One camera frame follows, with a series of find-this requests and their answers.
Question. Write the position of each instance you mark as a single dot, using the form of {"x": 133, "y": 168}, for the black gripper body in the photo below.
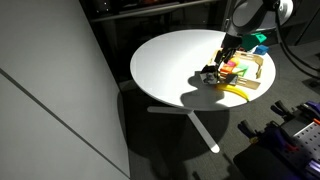
{"x": 230, "y": 41}

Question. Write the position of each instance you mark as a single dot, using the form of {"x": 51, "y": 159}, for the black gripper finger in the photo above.
{"x": 218, "y": 60}
{"x": 226, "y": 63}

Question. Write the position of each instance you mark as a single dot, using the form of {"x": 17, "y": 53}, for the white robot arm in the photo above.
{"x": 248, "y": 13}

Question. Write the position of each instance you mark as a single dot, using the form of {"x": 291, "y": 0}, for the wooden slatted tray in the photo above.
{"x": 251, "y": 60}

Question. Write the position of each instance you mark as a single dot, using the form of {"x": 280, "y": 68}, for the magenta soft cube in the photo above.
{"x": 231, "y": 63}

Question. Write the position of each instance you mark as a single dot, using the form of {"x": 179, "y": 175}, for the orange soft cube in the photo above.
{"x": 227, "y": 69}

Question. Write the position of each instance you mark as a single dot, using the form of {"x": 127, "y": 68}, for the light green soft cube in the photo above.
{"x": 239, "y": 72}

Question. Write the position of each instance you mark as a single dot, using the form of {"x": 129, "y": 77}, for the gray soft cube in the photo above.
{"x": 233, "y": 79}

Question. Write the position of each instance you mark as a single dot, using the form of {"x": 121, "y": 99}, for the yellow banana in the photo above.
{"x": 236, "y": 90}

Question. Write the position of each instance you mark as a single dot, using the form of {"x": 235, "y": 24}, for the blue soft cube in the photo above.
{"x": 261, "y": 50}

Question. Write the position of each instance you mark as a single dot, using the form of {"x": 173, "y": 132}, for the dark shelf unit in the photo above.
{"x": 150, "y": 11}

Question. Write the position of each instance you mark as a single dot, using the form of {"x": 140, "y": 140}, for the black clamp orange grip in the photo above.
{"x": 300, "y": 111}

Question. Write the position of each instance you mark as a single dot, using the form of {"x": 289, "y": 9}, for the blue clamp orange grip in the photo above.
{"x": 276, "y": 138}

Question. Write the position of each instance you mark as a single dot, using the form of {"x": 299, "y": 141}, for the black cart top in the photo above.
{"x": 256, "y": 163}

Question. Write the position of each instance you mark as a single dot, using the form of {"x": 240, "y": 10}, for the black perforated breadboard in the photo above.
{"x": 308, "y": 140}

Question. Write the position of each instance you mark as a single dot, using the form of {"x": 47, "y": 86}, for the white table pedestal base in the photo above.
{"x": 200, "y": 130}

